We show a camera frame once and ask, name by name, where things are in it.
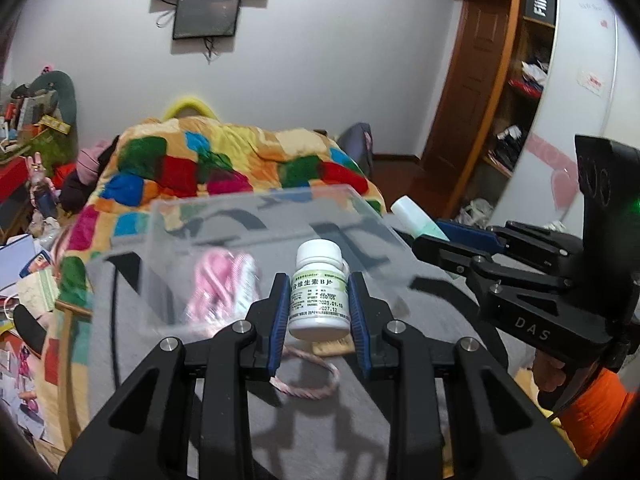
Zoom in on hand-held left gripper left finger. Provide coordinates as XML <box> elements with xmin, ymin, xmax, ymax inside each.
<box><xmin>59</xmin><ymin>273</ymin><xmax>292</xmax><ymax>480</ymax></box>

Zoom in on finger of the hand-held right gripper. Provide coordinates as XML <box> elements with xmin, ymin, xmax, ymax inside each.
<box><xmin>434</xmin><ymin>218</ymin><xmax>584</xmax><ymax>282</ymax></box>
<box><xmin>412</xmin><ymin>234</ymin><xmax>614</xmax><ymax>360</ymax></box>

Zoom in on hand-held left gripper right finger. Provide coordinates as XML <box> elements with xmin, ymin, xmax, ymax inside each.
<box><xmin>347</xmin><ymin>271</ymin><xmax>587</xmax><ymax>480</ymax></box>

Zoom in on white medicine bottle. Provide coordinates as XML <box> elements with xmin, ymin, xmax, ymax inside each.
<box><xmin>287</xmin><ymin>240</ymin><xmax>350</xmax><ymax>342</ymax></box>

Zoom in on green white tube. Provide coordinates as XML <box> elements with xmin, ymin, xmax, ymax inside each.
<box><xmin>390</xmin><ymin>196</ymin><xmax>467</xmax><ymax>281</ymax></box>

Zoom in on clear plastic box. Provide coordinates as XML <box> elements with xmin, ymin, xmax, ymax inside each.
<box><xmin>141</xmin><ymin>183</ymin><xmax>417</xmax><ymax>342</ymax></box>

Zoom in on orange sleeved right forearm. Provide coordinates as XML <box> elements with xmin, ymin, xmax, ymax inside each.
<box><xmin>559</xmin><ymin>367</ymin><xmax>640</xmax><ymax>467</ymax></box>

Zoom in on person's right hand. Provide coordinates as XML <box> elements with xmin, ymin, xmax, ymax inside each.
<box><xmin>533</xmin><ymin>351</ymin><xmax>570</xmax><ymax>392</ymax></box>

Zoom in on small tan card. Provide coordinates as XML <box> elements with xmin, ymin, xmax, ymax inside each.
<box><xmin>312</xmin><ymin>337</ymin><xmax>354</xmax><ymax>357</ymax></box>

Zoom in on grey printed mat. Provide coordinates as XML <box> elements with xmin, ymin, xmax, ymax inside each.
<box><xmin>86</xmin><ymin>204</ymin><xmax>512</xmax><ymax>480</ymax></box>

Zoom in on wooden wardrobe shelves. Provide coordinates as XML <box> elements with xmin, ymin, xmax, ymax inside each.
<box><xmin>477</xmin><ymin>0</ymin><xmax>558</xmax><ymax>196</ymax></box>

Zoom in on grey purple backpack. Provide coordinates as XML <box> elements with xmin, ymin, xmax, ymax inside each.
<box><xmin>336</xmin><ymin>122</ymin><xmax>374</xmax><ymax>179</ymax></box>

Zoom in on brown wooden door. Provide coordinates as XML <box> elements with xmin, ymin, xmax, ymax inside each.
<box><xmin>419</xmin><ymin>0</ymin><xmax>518</xmax><ymax>217</ymax></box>

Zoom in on white sliding wardrobe door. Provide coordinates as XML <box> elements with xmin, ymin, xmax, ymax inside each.
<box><xmin>492</xmin><ymin>0</ymin><xmax>640</xmax><ymax>233</ymax></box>

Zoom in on colourful patchwork blanket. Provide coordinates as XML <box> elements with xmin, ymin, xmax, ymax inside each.
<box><xmin>41</xmin><ymin>115</ymin><xmax>387</xmax><ymax>453</ymax></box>

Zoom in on yellow pillow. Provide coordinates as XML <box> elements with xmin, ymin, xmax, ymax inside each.
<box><xmin>159</xmin><ymin>94</ymin><xmax>222</xmax><ymax>122</ymax></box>

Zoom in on black box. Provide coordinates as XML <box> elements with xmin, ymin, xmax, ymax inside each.
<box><xmin>522</xmin><ymin>0</ymin><xmax>559</xmax><ymax>29</ymax></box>

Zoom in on pink knitted hat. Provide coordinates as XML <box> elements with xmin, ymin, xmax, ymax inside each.
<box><xmin>74</xmin><ymin>141</ymin><xmax>109</xmax><ymax>184</ymax></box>

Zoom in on black chair seat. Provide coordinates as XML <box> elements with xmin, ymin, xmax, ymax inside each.
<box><xmin>12</xmin><ymin>304</ymin><xmax>49</xmax><ymax>357</ymax></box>

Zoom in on red desk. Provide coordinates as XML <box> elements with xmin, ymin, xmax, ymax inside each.
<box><xmin>0</xmin><ymin>156</ymin><xmax>32</xmax><ymax>242</ymax></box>

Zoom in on green plush toy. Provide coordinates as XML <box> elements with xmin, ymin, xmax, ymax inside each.
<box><xmin>10</xmin><ymin>70</ymin><xmax>79</xmax><ymax>162</ymax></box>

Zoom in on pink coiled cable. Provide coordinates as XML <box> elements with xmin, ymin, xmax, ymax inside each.
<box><xmin>185</xmin><ymin>251</ymin><xmax>259</xmax><ymax>334</ymax></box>

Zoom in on pink white braided string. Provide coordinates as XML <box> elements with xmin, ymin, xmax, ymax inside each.
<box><xmin>269</xmin><ymin>344</ymin><xmax>342</xmax><ymax>402</ymax></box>

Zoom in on small black wall screen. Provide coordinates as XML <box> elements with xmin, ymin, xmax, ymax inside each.
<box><xmin>172</xmin><ymin>0</ymin><xmax>242</xmax><ymax>41</ymax></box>

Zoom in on white wall cable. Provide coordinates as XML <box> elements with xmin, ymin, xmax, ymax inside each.
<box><xmin>154</xmin><ymin>0</ymin><xmax>179</xmax><ymax>29</ymax></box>

